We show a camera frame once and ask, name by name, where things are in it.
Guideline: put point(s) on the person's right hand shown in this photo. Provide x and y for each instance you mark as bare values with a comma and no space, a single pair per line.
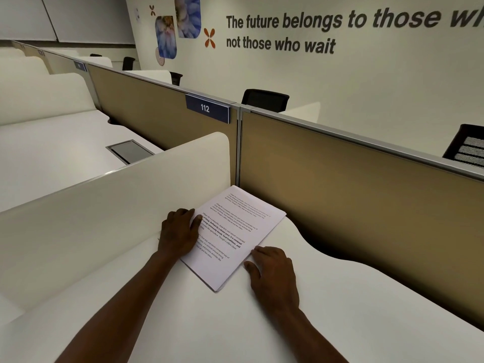
278,279

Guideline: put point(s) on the person's left hand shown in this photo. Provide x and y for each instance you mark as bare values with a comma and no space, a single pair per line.
177,234

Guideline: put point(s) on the gathered stack of printed papers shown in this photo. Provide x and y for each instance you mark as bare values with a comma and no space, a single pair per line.
242,223

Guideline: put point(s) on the person's right forearm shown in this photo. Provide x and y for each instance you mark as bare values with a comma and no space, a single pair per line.
302,336

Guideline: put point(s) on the person's left forearm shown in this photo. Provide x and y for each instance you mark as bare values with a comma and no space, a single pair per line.
113,310

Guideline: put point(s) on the white desk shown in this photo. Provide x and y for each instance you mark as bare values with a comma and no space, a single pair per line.
56,154
340,298

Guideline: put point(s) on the blue desk number plate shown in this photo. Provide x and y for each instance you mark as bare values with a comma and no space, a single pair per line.
80,66
206,108

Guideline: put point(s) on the white curved side divider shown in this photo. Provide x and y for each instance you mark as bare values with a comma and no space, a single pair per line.
94,215
151,76
19,66
306,113
45,98

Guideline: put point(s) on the black solid office chair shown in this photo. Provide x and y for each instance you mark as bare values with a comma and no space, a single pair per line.
128,63
264,100
176,78

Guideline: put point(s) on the small blue flower decal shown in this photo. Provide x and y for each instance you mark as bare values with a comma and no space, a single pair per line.
166,37

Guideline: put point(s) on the large blue flower decal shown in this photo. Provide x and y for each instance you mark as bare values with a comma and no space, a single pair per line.
187,15

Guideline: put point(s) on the black slatted office chair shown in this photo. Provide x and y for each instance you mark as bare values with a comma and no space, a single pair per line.
461,130

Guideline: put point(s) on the red spiral wall decal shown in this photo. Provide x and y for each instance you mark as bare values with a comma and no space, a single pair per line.
160,56

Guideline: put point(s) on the orange petal wall decal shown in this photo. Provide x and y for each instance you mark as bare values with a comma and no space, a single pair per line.
207,33

